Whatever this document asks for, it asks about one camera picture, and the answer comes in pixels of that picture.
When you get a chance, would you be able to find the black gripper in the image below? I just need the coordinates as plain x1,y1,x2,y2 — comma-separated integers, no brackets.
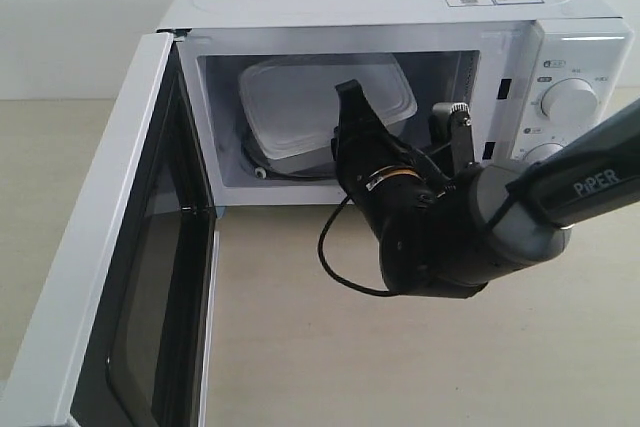
331,80,450,237

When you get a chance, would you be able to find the white plastic lidded container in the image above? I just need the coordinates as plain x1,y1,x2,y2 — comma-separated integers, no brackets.
239,53,417,174

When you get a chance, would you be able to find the white microwave door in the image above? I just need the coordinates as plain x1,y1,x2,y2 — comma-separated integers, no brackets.
1,31,219,426

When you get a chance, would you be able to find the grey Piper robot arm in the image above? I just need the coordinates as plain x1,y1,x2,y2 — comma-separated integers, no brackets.
331,80,639,299

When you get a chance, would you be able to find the white Midea microwave oven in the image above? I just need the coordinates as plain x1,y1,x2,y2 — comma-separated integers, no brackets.
159,0,634,208

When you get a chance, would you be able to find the white lower timer knob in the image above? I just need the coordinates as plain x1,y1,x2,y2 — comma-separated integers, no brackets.
522,143,564,164

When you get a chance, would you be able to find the white upper power knob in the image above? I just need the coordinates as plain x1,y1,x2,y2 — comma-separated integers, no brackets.
541,78,599,125

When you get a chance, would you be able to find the black camera cable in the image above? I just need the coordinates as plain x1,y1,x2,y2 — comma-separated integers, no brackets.
317,194,391,296

